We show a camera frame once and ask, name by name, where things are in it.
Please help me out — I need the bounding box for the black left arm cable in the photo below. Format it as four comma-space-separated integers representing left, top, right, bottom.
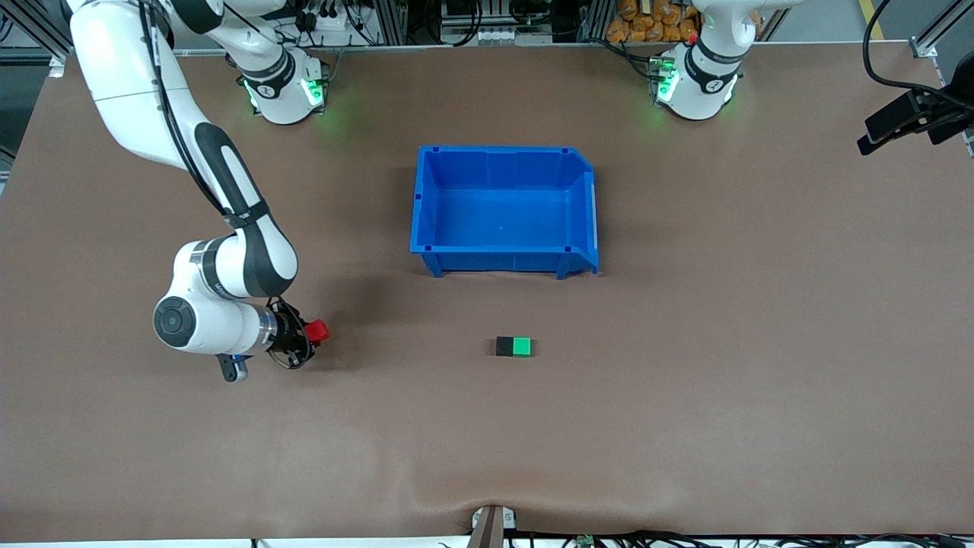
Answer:
862, 0, 974, 101

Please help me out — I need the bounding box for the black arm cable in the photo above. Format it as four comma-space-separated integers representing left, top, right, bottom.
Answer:
862, 0, 974, 101
135, 0, 233, 218

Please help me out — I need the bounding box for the orange bag pile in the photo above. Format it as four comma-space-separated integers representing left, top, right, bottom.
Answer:
606, 0, 702, 44

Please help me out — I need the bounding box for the aluminium frame profile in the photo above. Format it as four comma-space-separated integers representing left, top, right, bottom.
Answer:
911, 0, 974, 59
0, 0, 71, 78

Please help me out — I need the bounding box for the white power strip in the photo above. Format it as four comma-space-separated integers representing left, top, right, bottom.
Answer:
295, 6, 358, 35

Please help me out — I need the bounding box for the blue plastic storage bin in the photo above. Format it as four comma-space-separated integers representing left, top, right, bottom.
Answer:
409, 145, 600, 280

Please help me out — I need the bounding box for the metal table clamp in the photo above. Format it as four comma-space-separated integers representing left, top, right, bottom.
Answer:
469, 505, 517, 548

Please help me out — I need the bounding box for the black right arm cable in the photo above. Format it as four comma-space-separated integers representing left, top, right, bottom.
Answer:
135, 0, 233, 218

